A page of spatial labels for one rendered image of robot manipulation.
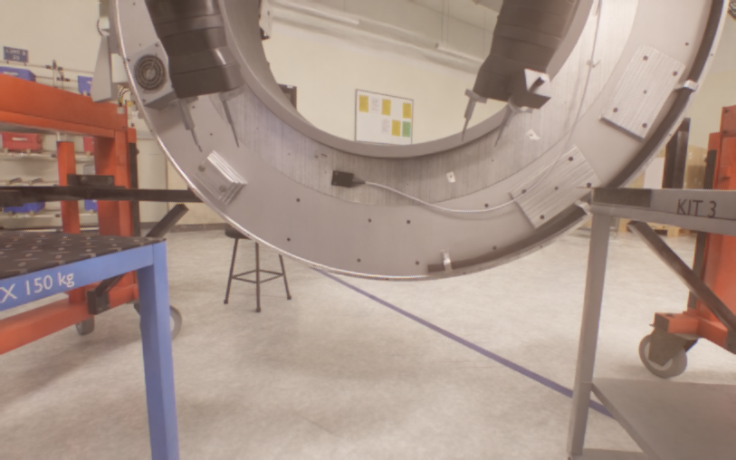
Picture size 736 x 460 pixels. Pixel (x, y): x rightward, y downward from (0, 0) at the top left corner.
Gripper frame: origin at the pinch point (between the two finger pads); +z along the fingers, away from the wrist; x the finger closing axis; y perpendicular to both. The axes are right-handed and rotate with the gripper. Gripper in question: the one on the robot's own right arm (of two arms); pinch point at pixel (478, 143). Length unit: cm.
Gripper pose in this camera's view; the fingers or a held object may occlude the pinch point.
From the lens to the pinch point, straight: 53.7
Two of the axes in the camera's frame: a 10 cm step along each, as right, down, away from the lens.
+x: 9.7, 1.1, 2.0
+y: 1.1, 5.1, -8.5
